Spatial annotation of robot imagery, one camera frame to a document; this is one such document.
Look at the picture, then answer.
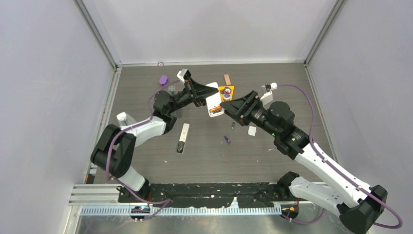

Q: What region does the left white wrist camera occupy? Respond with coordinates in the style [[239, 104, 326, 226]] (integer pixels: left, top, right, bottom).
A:
[[176, 68, 191, 85]]

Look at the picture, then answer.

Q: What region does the purple cap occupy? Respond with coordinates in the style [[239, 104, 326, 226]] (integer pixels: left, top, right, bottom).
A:
[[159, 75, 169, 86]]

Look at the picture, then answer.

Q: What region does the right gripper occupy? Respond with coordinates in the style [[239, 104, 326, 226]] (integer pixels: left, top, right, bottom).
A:
[[220, 90, 280, 137]]

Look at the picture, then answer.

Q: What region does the thin wooden stick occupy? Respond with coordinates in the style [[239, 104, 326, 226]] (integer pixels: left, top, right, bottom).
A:
[[224, 74, 231, 86]]

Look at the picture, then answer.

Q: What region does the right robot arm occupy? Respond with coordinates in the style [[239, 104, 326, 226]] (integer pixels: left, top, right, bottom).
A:
[[221, 91, 388, 234]]

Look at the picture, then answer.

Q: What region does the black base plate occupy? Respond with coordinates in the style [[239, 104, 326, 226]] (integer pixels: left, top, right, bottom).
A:
[[137, 182, 303, 208]]

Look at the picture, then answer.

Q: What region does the slim white remote control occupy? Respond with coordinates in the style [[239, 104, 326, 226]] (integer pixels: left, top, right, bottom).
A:
[[176, 123, 190, 154]]

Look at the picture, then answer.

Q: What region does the white metronome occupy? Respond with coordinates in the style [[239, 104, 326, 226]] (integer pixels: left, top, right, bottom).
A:
[[116, 112, 137, 126]]

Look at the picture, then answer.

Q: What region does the grey lego baseplate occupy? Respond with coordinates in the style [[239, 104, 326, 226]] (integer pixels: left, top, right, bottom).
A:
[[168, 85, 183, 118]]

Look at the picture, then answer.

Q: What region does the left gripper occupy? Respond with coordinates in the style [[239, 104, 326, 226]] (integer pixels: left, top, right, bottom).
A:
[[168, 78, 219, 115]]

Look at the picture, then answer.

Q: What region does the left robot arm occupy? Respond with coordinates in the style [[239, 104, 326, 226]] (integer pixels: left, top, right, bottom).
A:
[[90, 78, 219, 202]]

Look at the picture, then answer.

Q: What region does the large white remote control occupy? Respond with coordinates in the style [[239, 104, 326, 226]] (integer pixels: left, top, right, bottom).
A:
[[206, 82, 224, 117]]

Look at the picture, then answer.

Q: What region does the white battery cover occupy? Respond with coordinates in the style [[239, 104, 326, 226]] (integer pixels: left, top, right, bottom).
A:
[[247, 126, 257, 137]]

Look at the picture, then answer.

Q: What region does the orange battery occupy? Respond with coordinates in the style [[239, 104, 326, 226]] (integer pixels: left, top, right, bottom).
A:
[[209, 108, 222, 114]]

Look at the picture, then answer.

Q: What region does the orange toy board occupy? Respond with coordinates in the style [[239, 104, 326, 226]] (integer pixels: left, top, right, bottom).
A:
[[219, 85, 234, 102]]

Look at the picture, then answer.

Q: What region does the purple battery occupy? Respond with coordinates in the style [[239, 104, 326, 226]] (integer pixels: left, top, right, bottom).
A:
[[224, 136, 231, 144]]

